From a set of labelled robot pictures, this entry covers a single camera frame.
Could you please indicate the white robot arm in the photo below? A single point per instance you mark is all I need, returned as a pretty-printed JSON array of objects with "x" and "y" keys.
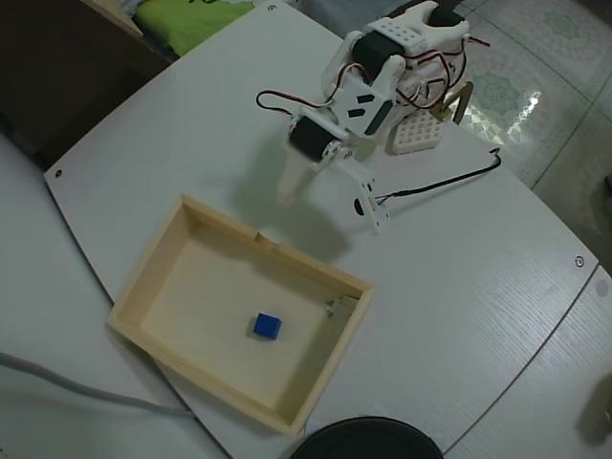
[{"x": 363, "y": 102}]

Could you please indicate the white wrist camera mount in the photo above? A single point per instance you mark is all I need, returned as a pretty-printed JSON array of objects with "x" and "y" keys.
[{"x": 368, "y": 191}]

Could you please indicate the small metal box hinge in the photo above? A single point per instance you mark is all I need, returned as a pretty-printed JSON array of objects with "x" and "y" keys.
[{"x": 340, "y": 307}]

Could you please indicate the black round object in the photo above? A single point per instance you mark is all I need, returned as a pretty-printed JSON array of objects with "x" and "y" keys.
[{"x": 368, "y": 440}]

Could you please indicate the dark brown furniture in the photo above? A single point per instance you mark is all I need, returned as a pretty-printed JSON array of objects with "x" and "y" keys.
[{"x": 57, "y": 72}]

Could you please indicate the light wooden box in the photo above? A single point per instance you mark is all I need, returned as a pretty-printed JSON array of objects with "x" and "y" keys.
[{"x": 215, "y": 282}]

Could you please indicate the green cloth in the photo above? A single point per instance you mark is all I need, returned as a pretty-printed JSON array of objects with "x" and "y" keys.
[{"x": 191, "y": 24}]

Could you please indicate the light wooden board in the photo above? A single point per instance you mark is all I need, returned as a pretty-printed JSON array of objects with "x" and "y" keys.
[{"x": 115, "y": 14}]

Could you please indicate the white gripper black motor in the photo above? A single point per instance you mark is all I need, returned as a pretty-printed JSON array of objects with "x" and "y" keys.
[{"x": 306, "y": 137}]

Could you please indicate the brass coloured table clamp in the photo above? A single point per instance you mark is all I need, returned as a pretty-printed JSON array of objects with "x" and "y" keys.
[{"x": 464, "y": 102}]

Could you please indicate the white perforated base plate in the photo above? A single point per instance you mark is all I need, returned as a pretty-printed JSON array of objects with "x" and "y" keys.
[{"x": 416, "y": 134}]

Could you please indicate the small blue cube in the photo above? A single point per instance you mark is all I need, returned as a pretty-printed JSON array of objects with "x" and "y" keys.
[{"x": 265, "y": 326}]

